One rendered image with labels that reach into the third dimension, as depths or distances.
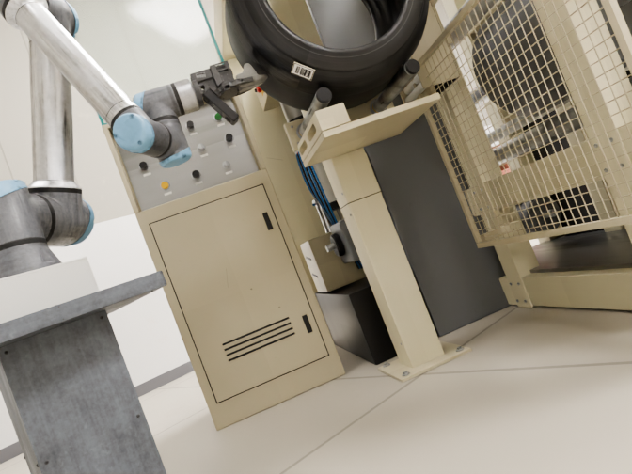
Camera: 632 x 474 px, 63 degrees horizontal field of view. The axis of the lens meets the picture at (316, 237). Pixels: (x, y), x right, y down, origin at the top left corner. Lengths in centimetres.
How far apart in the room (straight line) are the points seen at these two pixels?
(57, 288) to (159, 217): 80
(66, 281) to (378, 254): 99
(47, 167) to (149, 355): 264
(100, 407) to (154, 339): 275
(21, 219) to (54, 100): 39
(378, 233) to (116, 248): 270
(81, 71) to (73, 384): 77
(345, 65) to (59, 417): 114
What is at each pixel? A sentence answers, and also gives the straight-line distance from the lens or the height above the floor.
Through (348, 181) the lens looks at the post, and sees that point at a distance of 183.
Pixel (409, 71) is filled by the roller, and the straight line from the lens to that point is 159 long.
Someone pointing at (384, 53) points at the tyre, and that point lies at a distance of 154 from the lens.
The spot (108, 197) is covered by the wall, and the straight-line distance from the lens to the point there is 429.
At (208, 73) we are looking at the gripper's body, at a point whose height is 108.
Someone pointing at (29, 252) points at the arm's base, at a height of 76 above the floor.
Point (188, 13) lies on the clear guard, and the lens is 241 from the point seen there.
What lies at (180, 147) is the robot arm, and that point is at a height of 90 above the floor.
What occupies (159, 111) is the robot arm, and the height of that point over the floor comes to 101.
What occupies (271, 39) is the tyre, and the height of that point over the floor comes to 108.
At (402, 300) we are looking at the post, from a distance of 184.
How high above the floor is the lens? 50
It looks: 2 degrees up
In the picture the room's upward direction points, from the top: 21 degrees counter-clockwise
